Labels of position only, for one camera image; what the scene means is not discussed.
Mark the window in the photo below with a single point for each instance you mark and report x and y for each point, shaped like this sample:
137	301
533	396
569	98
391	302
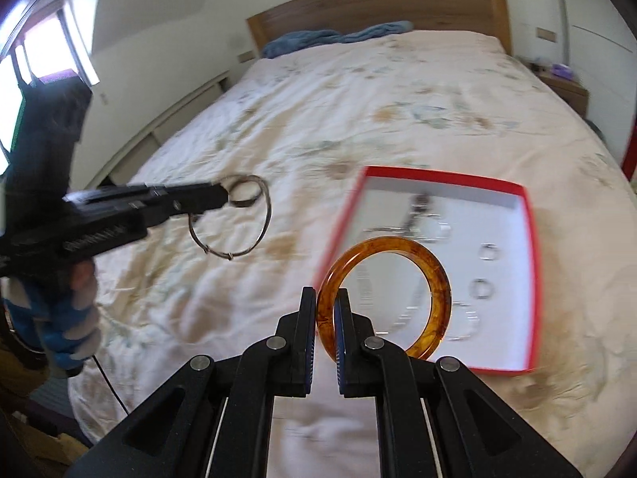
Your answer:
45	45

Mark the white wardrobe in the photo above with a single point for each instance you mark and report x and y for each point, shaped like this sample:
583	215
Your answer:
597	10

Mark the floral bedspread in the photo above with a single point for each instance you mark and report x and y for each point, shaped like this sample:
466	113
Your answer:
348	109

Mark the red jewelry box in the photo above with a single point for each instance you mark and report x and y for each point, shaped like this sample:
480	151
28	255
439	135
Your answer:
497	219

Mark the blue pillow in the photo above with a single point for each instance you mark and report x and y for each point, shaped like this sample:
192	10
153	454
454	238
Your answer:
378	31
298	45

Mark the wall switch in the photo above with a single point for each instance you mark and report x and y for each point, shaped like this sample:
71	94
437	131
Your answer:
245	56
545	34

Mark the dark brown bangle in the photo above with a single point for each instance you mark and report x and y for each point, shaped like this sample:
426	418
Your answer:
249	203

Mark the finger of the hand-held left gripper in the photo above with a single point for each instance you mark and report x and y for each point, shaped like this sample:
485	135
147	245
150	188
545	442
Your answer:
189	207
189	191

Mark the amber bangle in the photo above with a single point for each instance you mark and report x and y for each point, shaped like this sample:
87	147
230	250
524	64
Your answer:
433	269

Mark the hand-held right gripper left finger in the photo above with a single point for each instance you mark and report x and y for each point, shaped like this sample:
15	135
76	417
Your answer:
308	318

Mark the wooden nightstand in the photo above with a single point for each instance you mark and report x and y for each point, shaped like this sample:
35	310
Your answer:
567	92

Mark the thin silver bangle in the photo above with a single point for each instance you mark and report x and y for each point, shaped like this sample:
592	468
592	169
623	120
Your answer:
226	255

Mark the person's left hand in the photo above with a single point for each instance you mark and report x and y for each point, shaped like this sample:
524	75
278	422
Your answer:
59	323

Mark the twisted silver hoop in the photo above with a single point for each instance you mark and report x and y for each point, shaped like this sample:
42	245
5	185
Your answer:
449	328
445	231

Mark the purple box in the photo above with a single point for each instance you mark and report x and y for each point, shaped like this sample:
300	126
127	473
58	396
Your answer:
562	70

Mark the wooden headboard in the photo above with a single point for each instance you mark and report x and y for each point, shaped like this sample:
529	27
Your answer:
373	5

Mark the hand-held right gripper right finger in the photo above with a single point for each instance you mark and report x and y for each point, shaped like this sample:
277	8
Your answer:
342	328

